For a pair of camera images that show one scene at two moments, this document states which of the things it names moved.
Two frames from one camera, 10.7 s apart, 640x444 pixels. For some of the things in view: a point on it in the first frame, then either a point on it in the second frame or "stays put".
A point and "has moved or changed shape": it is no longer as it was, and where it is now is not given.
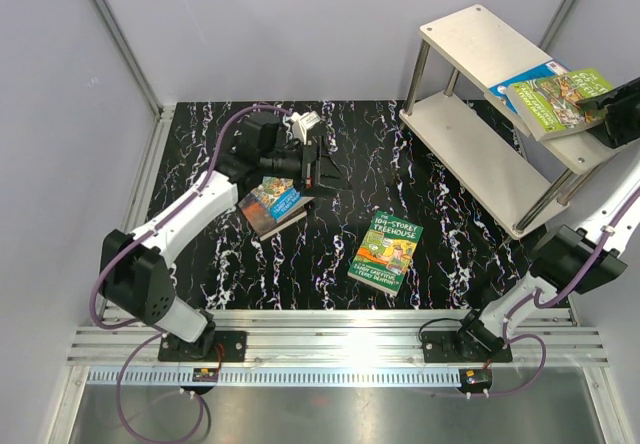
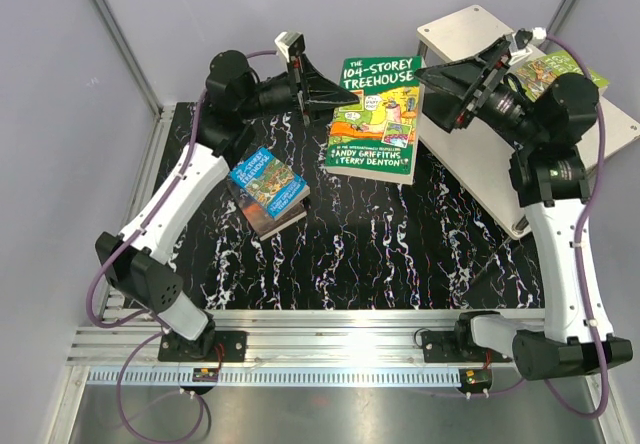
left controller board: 205,374 stays put
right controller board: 475,379 stays put
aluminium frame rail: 337,338 stays put
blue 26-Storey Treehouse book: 278,194 stays put
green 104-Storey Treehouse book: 386,253 -> 379,136
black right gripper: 616,134 -> 462,79
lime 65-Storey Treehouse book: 550,106 has moved or changed shape
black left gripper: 311,176 -> 318,93
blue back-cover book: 550,68 -> 599,80
